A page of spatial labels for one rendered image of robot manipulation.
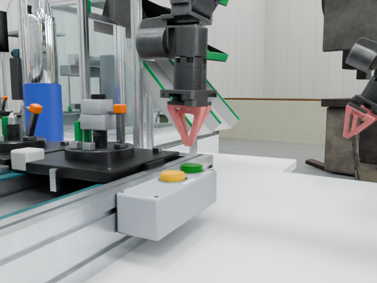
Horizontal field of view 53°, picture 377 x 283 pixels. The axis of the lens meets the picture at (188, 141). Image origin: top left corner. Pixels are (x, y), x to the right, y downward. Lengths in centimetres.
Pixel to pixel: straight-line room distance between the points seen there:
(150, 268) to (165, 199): 10
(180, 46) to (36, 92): 113
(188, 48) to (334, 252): 39
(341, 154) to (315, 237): 464
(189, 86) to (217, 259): 28
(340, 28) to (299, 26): 686
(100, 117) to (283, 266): 43
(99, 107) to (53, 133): 97
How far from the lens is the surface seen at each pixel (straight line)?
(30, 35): 173
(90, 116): 78
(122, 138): 76
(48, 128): 171
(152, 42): 68
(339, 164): 534
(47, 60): 172
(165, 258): 58
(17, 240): 44
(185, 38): 64
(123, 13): 105
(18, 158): 78
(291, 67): 1173
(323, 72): 1146
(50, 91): 171
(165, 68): 111
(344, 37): 493
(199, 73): 64
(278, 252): 61
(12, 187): 77
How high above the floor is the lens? 110
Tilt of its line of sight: 8 degrees down
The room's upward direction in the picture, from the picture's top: straight up
